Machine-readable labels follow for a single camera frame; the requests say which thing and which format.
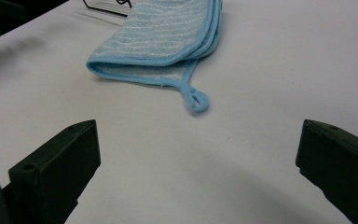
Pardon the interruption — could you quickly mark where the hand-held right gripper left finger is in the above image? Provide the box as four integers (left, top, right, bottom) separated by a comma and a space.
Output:
2, 119, 102, 224

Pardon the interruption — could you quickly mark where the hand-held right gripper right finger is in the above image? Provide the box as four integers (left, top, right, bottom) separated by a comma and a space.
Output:
295, 119, 358, 224

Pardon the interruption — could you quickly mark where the black wire rack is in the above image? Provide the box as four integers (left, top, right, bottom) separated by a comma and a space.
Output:
82, 0, 133, 18

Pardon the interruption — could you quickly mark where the light blue striped towel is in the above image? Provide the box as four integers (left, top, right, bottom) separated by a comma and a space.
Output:
86, 0, 224, 114

